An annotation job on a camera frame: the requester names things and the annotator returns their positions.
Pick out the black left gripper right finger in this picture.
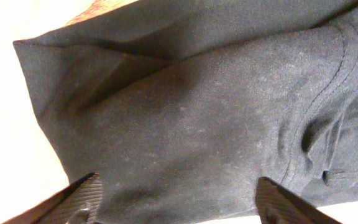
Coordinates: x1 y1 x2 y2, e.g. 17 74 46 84
255 177 341 224

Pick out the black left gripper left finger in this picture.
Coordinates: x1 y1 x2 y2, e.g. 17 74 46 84
4 172 103 224

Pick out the black t-shirt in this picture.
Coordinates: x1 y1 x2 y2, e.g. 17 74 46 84
13 0 358 223

